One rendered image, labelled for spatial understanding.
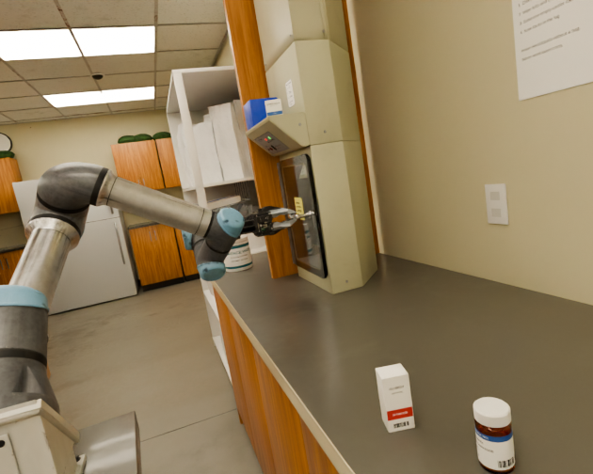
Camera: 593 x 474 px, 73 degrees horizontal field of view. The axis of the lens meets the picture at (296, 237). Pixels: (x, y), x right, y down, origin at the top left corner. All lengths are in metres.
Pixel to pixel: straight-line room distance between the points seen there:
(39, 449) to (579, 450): 0.69
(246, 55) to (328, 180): 0.62
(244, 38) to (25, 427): 1.37
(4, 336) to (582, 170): 1.14
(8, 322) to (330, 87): 0.99
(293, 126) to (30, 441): 0.95
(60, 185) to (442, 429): 0.90
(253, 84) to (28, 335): 1.17
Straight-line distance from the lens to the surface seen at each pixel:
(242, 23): 1.67
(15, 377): 0.70
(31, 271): 1.00
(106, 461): 0.78
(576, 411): 0.74
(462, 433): 0.67
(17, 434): 0.67
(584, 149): 1.10
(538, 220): 1.19
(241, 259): 1.85
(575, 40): 1.11
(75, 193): 1.05
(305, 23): 1.32
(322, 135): 1.25
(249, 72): 1.62
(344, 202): 1.27
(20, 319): 0.75
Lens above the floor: 1.33
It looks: 9 degrees down
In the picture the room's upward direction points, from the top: 9 degrees counter-clockwise
